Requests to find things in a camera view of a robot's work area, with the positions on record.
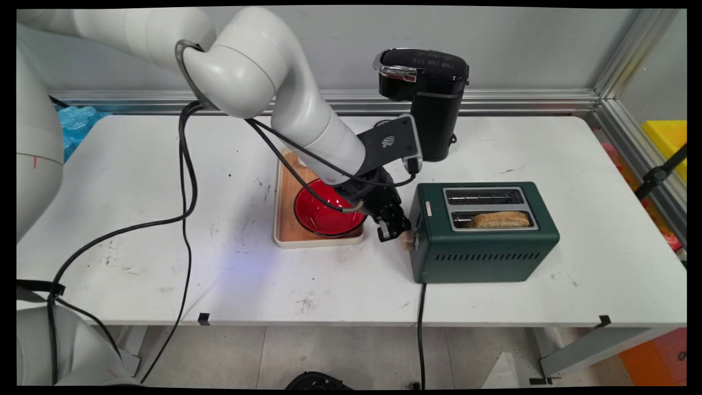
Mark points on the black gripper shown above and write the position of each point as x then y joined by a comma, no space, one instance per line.
373,192

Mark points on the beige toaster lever knob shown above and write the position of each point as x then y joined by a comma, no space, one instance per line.
409,242

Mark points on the toasted bread slice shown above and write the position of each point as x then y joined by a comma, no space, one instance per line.
502,219

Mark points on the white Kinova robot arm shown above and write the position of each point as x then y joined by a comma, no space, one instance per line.
247,71

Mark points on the red bowl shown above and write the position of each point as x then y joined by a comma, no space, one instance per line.
319,215

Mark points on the dark green two-slot toaster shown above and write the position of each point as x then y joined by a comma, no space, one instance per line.
482,258

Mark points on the wooden tray with white rim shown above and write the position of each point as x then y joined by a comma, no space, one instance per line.
285,222

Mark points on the black coffee machine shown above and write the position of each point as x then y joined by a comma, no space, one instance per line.
433,109

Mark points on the black round floor object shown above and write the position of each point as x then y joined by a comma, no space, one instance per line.
315,381

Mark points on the grey metal table leg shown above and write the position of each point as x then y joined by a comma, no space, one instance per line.
592,351
131,351

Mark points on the black tripod stand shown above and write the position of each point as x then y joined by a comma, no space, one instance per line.
655,176

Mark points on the yellow box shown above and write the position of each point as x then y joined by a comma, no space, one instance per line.
666,140

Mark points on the orange box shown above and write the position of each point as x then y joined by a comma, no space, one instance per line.
652,359

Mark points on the blue plastic bag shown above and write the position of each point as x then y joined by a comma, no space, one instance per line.
77,129

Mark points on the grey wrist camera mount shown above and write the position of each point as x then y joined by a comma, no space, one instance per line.
390,141

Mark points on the aluminium frame rail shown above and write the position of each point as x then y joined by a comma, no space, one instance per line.
493,101
630,137

